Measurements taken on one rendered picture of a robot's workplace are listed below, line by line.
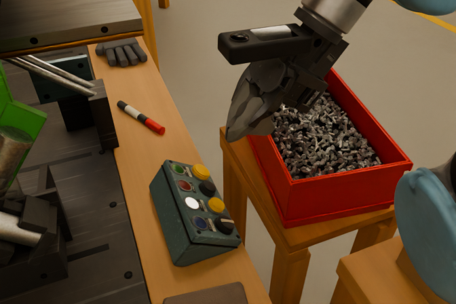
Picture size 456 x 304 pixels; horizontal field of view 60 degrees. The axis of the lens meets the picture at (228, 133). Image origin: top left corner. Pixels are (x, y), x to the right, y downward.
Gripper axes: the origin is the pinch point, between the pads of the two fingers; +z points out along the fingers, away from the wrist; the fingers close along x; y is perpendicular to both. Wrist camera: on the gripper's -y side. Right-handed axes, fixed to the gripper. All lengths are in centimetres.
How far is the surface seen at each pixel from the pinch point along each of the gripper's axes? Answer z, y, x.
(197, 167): 7.2, -1.0, -0.1
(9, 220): 17.3, -24.1, -5.0
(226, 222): 7.2, -0.4, -11.0
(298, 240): 10.7, 18.8, -9.1
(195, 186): 8.4, -1.9, -3.3
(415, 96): -12, 190, 101
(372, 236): 7.9, 39.5, -8.3
